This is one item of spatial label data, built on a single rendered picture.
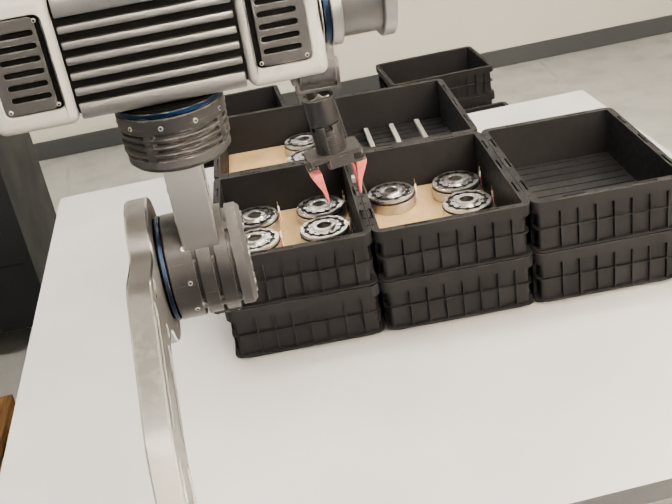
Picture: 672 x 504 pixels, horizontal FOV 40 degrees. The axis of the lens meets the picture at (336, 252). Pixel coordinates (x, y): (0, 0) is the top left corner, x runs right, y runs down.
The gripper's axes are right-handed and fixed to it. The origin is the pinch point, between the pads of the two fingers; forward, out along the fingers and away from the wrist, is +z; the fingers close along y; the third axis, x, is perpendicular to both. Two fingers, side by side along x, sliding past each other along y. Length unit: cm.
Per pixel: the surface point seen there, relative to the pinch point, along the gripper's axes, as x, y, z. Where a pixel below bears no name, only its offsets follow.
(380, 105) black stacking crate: -67, -24, 9
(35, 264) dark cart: -142, 92, 52
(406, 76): -195, -62, 45
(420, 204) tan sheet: -18.0, -17.8, 16.1
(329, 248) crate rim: 8.3, 6.2, 6.1
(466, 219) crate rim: 11.2, -19.3, 7.8
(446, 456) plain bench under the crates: 45, 1, 29
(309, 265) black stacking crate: 6.6, 10.6, 9.0
